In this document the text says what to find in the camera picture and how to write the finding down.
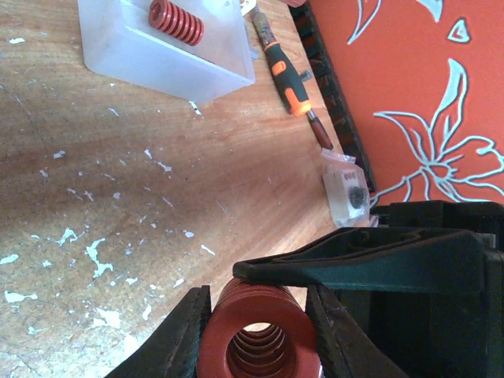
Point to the red spring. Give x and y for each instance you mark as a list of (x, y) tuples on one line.
[(258, 331), (176, 22)]

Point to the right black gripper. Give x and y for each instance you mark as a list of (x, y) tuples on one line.
[(425, 335)]

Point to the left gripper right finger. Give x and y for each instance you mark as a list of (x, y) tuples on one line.
[(343, 348)]

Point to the red spring front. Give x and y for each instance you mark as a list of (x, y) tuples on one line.
[(258, 331)]

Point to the red handle ratchet wrench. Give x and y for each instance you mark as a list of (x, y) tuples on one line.
[(319, 131)]

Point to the left gripper left fingers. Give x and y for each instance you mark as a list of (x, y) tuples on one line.
[(172, 349)]

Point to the translucent plastic spring box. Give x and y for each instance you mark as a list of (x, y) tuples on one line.
[(119, 42)]

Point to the orange handle screwdriver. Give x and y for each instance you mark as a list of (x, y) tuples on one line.
[(285, 77)]

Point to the small clear parts case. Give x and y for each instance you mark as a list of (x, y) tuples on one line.
[(333, 162)]

